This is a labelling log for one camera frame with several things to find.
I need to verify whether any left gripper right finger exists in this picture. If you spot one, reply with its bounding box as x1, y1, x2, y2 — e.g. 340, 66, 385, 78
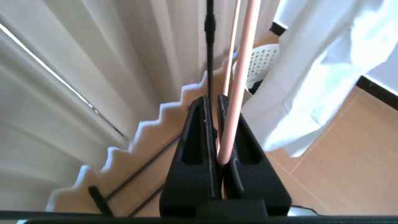
217, 94, 292, 216

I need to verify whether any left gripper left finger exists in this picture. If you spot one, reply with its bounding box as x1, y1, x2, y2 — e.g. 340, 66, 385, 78
159, 95, 221, 217

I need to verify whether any pink clothes hanger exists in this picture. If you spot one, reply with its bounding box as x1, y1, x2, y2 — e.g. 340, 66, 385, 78
216, 0, 262, 200

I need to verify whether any white printed T-shirt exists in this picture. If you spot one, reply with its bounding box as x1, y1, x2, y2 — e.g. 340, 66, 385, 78
241, 0, 398, 158

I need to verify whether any white laundry basket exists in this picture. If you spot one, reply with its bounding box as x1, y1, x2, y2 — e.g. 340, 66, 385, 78
231, 43, 280, 94

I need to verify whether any black clothes rack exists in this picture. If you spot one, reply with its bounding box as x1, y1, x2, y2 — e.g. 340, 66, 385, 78
88, 0, 216, 218

